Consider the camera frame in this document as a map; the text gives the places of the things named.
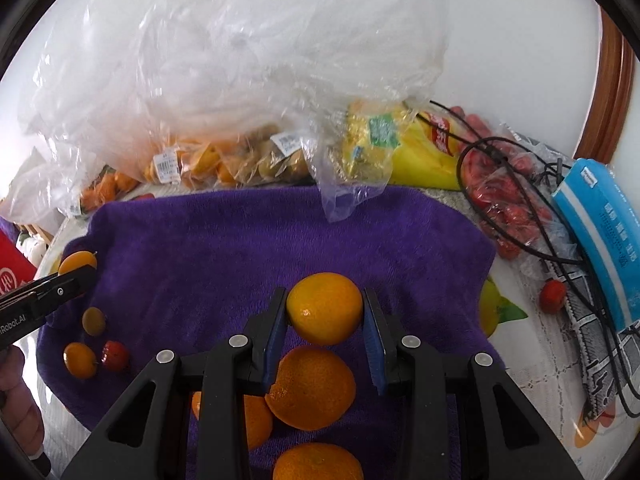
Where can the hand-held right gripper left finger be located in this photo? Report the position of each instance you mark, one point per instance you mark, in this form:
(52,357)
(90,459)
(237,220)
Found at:
(275,345)

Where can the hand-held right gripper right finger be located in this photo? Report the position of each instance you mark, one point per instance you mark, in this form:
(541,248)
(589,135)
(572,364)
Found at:
(374,345)

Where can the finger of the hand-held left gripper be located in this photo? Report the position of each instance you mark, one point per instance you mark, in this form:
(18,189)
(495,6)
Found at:
(65,285)

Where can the small orange kumquat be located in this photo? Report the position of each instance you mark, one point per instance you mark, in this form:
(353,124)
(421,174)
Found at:
(80,360)
(75,261)

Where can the small brown longan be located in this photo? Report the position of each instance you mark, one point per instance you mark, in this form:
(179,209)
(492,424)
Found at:
(93,321)

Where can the large orange mandarin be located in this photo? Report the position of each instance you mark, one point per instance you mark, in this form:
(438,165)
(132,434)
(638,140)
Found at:
(317,465)
(315,390)
(257,425)

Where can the yellowish orange mandarin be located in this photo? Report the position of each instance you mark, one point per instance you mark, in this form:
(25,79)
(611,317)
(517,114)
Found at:
(322,307)

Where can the small red fruit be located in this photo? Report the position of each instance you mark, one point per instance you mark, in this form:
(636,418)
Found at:
(115,356)

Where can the person's left hand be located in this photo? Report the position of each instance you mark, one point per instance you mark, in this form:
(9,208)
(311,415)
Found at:
(17,400)

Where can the red box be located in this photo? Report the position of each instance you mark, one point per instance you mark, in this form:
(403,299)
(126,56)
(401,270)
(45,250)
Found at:
(12,265)

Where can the wooden chair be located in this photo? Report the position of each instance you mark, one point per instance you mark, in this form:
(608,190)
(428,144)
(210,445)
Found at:
(32,232)

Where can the clear bag of mandarins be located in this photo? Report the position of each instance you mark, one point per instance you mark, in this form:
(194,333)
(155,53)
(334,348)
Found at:
(105,187)

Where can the purple towel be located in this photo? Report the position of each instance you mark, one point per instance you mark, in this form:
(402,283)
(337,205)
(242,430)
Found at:
(200,260)

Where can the clear bag of longans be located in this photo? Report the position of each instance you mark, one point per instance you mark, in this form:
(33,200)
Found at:
(270,165)

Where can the red cherry tomato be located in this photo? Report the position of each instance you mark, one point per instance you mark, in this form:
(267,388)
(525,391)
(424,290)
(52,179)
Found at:
(552,296)

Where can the yellow snack bag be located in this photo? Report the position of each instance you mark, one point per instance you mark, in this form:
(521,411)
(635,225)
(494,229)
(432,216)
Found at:
(425,165)

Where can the yellow packet with green label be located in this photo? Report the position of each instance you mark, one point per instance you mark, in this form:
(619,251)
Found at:
(370,155)

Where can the clear bag of red tomatoes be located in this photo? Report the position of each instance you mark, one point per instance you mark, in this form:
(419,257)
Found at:
(500,200)

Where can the grey patterned pouch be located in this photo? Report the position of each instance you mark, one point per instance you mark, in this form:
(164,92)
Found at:
(595,360)

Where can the blue tissue pack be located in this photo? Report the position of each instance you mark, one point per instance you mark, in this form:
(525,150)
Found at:
(600,230)

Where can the brown wooden door frame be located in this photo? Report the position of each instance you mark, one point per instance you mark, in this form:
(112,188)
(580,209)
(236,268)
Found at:
(607,100)

